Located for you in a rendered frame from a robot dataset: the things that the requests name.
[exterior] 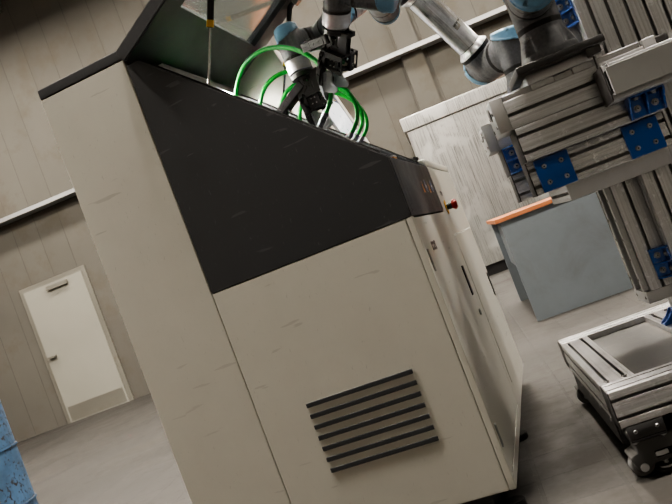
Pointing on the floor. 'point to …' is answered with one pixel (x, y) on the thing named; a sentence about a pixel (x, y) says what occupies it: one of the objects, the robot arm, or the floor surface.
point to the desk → (561, 254)
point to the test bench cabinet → (367, 378)
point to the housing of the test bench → (161, 287)
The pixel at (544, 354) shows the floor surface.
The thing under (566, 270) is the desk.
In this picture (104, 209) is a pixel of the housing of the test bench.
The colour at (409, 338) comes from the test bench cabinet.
